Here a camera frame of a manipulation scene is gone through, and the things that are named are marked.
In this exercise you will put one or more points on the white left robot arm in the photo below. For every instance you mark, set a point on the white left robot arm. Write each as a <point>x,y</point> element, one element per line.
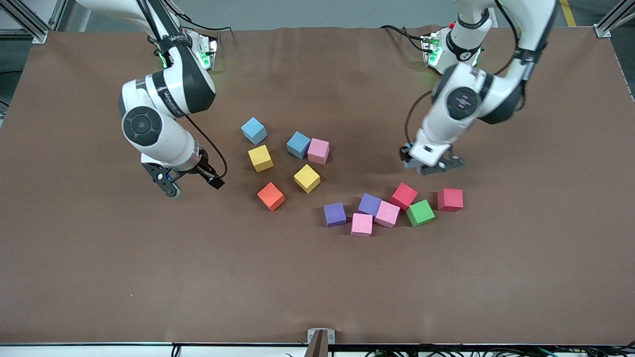
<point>446,124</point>

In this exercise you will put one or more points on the pink foam cube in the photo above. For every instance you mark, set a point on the pink foam cube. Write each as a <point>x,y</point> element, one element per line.
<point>387,213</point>
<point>318,150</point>
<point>361,224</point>

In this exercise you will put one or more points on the orange foam cube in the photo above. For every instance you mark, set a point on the orange foam cube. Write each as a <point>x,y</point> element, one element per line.
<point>271,195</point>

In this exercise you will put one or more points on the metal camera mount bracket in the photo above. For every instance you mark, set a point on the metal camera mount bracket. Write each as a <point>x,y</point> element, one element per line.
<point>312,335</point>

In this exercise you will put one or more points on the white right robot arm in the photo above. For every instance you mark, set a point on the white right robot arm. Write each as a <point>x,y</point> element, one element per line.
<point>168,148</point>

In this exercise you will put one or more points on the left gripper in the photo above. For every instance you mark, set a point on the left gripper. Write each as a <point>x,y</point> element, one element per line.
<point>404,155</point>

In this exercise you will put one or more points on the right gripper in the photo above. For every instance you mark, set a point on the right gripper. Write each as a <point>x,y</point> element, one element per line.
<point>204,170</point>

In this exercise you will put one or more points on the red foam cube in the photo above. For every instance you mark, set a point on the red foam cube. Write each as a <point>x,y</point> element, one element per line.
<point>404,195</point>
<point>450,199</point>

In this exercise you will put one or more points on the blue foam cube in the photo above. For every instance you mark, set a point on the blue foam cube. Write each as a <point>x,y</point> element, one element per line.
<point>408,162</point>
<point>254,130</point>
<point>298,144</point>

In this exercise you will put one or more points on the yellow foam cube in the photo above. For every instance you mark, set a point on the yellow foam cube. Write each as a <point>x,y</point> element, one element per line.
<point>306,177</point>
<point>260,157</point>

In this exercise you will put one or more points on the green foam cube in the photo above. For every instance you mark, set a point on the green foam cube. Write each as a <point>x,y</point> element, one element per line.
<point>420,212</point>

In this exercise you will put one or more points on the metal base connector box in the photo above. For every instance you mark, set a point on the metal base connector box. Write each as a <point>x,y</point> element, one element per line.
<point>430,49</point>
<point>207,52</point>

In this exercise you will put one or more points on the aluminium frame post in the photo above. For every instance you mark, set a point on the aluminium frame post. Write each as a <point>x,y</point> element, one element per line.
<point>603,30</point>
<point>38,35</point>

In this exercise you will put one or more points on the purple foam cube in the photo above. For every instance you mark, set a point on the purple foam cube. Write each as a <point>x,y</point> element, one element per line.
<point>335,213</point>
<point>369,202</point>

